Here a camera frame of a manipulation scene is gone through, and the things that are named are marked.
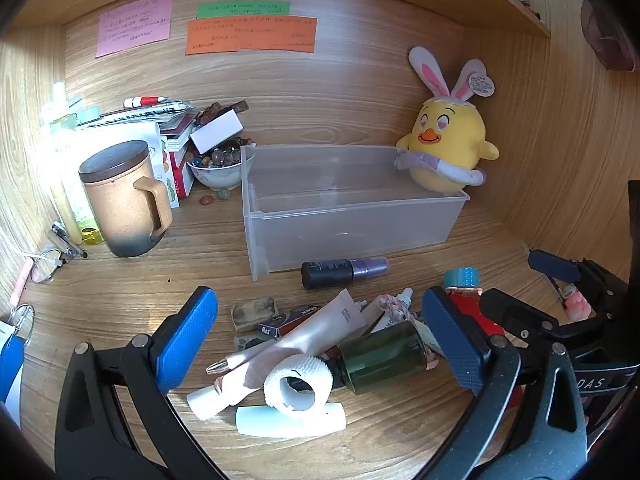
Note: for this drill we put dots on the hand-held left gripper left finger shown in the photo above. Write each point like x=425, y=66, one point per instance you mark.
x=186, y=342

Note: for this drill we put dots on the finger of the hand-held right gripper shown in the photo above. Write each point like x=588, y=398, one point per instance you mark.
x=515, y=315
x=550, y=262

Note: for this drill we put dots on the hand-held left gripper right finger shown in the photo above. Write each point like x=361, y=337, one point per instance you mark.
x=452, y=342

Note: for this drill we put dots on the red pouch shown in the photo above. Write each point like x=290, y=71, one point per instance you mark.
x=465, y=307

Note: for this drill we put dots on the teal tape roll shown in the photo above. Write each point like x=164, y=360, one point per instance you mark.
x=462, y=278

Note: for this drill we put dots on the dark green bottle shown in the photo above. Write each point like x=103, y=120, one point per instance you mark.
x=382, y=360

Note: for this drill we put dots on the beige eraser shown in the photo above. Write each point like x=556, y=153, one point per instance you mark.
x=254, y=314

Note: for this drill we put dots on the white velcro roll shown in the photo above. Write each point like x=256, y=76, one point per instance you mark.
x=300, y=377

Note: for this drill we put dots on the white pearly cream tube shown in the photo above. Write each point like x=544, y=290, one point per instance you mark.
x=310, y=337

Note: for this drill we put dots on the pale blue plastic cylinder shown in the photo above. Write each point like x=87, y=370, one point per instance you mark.
x=320, y=420

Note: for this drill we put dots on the clear plastic storage bin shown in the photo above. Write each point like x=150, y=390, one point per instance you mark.
x=345, y=220

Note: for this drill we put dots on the small pink toy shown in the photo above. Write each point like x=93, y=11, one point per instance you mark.
x=577, y=306

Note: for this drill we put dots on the beige tube with metallic tip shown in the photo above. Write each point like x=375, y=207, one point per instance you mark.
x=240, y=360

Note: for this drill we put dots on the white cylindrical stick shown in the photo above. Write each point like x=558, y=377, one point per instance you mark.
x=207, y=402

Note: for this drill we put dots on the small clear case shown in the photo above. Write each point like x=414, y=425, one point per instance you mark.
x=250, y=342

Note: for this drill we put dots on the white ointment tube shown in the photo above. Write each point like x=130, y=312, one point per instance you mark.
x=372, y=315

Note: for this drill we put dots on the dark blue small box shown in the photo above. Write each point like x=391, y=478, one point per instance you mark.
x=292, y=321

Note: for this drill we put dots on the black and purple spray bottle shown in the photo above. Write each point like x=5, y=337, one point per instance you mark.
x=330, y=272

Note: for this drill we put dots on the loose brown marble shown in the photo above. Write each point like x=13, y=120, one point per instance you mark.
x=205, y=200

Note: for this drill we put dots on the loose green marble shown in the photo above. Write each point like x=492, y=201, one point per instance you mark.
x=223, y=194

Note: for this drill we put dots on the black pens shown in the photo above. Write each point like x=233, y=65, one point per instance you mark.
x=67, y=240

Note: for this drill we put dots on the tan ceramic mug with lid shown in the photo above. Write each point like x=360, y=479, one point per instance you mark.
x=120, y=200

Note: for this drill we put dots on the yellow chick plush toy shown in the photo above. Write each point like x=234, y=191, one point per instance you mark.
x=450, y=140

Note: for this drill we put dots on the eyeglasses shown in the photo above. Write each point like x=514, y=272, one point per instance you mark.
x=45, y=267

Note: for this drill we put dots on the red small box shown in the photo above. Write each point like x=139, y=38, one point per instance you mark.
x=182, y=175

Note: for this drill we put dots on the white carton with fruit print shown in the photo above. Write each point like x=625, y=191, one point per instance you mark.
x=167, y=175

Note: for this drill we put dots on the white patterned bowl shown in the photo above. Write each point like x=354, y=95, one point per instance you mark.
x=215, y=176

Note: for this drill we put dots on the blue and white card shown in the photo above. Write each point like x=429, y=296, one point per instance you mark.
x=10, y=365

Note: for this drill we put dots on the yellow green bottle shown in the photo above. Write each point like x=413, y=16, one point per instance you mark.
x=75, y=195

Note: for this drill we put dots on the pile of glass marbles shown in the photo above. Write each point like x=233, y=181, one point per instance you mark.
x=217, y=157

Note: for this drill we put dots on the white rectangular box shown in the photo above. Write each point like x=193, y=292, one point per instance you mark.
x=216, y=132

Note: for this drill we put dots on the stack of books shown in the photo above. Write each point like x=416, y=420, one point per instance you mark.
x=135, y=115

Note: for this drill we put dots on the brown hair clip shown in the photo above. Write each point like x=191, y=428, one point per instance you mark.
x=220, y=110

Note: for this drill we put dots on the maroon cloth item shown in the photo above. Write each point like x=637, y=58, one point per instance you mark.
x=607, y=30

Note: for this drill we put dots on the red and white pen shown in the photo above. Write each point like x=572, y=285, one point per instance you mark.
x=145, y=100

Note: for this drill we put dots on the mint and white box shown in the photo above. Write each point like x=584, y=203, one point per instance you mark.
x=65, y=110

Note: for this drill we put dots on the orange paper note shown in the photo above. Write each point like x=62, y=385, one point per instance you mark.
x=250, y=36

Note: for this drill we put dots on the pink paper note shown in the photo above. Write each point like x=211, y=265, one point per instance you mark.
x=134, y=24

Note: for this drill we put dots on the green paper note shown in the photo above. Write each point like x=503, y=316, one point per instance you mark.
x=243, y=9

